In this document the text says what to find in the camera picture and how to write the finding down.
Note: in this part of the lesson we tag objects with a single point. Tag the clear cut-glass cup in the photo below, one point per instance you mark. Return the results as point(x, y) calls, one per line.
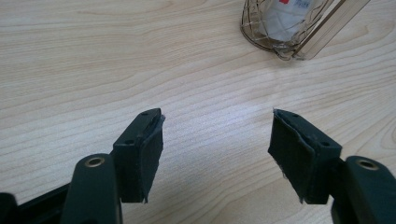
point(258, 31)

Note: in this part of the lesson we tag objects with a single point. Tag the white blue toothpaste tube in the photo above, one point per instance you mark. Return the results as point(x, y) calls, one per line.
point(288, 21)

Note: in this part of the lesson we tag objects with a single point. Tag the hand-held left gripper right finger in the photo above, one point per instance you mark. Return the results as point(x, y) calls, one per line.
point(303, 155)

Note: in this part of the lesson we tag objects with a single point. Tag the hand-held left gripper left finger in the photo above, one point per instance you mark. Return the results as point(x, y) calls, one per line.
point(138, 155)

